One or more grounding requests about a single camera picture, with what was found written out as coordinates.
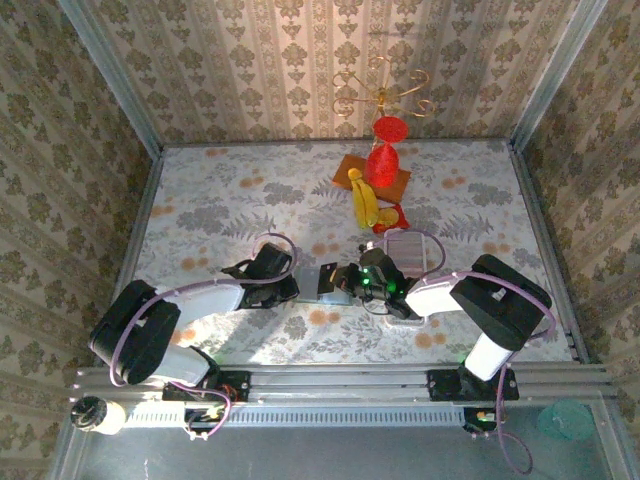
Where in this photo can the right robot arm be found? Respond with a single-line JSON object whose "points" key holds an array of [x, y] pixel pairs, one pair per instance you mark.
{"points": [[500, 305]]}

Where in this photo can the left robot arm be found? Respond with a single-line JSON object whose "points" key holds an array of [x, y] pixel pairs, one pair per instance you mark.
{"points": [[135, 330]]}

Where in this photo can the clear plastic card tray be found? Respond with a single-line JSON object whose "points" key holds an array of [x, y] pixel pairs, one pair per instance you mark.
{"points": [[425, 250]]}

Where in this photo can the red snack packet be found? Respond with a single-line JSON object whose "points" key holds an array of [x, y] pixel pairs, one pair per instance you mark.
{"points": [[397, 222]]}

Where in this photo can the yellow banana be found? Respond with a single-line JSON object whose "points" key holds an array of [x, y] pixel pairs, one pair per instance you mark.
{"points": [[364, 200]]}

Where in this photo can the aluminium extrusion beam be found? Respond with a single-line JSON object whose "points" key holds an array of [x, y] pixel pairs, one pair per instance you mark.
{"points": [[340, 380]]}

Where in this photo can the orange wooden board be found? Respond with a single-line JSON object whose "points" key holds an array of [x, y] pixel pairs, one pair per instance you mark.
{"points": [[345, 175]]}

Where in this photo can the red plastic goblet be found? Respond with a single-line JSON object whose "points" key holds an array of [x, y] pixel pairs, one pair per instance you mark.
{"points": [[381, 167]]}

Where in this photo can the small black electronics board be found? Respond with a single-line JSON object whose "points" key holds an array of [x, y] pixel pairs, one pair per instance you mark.
{"points": [[482, 422], [200, 420]]}

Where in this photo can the white bottle black cap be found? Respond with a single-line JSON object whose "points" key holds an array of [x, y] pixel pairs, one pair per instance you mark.
{"points": [[95, 415]]}

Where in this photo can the green plastic cup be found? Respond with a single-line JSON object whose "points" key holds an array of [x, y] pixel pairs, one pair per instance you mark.
{"points": [[567, 421]]}

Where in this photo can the aluminium frame post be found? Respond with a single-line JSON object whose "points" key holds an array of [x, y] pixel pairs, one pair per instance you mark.
{"points": [[555, 75], [110, 75]]}

